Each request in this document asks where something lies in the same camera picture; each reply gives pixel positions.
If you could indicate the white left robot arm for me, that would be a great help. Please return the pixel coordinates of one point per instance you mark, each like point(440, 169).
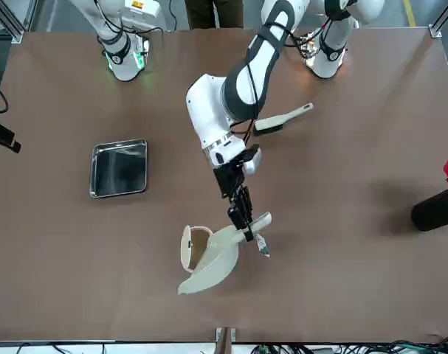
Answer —
point(212, 110)

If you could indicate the beige bin with lid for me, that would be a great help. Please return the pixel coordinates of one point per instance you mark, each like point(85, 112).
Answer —
point(186, 245)

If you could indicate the white paper dustpan tag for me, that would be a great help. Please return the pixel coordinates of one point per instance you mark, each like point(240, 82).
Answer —
point(262, 245)

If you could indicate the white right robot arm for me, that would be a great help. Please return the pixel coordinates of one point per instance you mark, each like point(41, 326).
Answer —
point(124, 55)

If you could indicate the aluminium frame corner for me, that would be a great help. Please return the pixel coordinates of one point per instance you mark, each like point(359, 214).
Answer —
point(435, 31)
point(15, 31)

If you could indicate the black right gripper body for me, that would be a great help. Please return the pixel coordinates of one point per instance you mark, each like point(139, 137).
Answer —
point(2, 136)

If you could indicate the aluminium profile post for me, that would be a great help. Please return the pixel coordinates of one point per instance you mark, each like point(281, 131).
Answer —
point(226, 339)

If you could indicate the beige plastic dustpan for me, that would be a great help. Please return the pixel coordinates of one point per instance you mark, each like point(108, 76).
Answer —
point(216, 265)

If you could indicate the beige hand brush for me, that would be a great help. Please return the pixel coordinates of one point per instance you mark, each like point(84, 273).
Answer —
point(275, 123)

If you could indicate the black cylindrical vase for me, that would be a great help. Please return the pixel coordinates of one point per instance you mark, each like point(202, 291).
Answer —
point(435, 212)

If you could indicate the square metal tray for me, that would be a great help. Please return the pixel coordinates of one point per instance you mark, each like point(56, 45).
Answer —
point(118, 169)

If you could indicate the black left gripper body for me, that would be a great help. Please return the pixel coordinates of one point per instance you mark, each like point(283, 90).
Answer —
point(230, 180)

